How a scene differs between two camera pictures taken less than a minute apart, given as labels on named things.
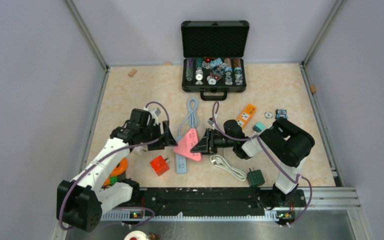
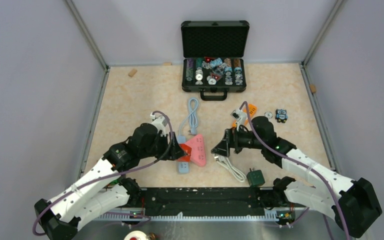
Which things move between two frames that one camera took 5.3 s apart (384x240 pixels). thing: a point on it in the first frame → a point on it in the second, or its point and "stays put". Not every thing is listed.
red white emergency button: [136, 235] stays put
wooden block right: [313, 88] stays put
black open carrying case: [214, 53] stays put
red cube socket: [159, 165] → [187, 150]
